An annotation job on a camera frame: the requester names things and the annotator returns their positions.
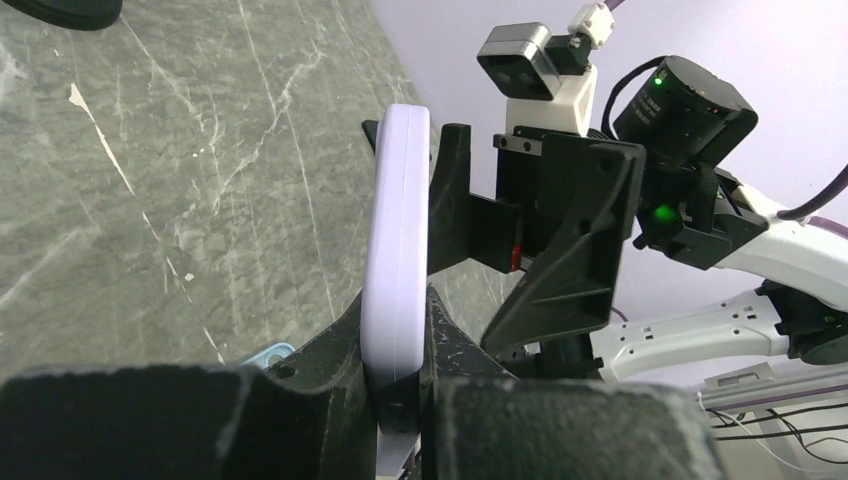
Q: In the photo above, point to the light blue phone case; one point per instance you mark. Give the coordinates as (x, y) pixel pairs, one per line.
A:
(269, 355)

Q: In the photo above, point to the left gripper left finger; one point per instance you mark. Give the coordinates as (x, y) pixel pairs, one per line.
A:
(307, 417)

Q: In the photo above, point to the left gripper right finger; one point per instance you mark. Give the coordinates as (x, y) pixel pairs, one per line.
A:
(480, 422)

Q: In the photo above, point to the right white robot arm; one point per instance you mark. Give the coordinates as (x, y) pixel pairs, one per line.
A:
(696, 214)

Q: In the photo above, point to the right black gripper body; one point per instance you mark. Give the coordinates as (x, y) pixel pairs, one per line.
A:
(560, 193)

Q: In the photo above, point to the black microphone stand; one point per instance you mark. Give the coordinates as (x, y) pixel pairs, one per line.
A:
(78, 15)

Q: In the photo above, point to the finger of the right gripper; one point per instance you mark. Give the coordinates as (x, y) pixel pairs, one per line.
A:
(554, 299)
(462, 225)

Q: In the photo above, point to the lilac phone case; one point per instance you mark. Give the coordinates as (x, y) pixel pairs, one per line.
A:
(393, 300)

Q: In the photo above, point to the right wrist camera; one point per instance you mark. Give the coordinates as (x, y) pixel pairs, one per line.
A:
(549, 80)

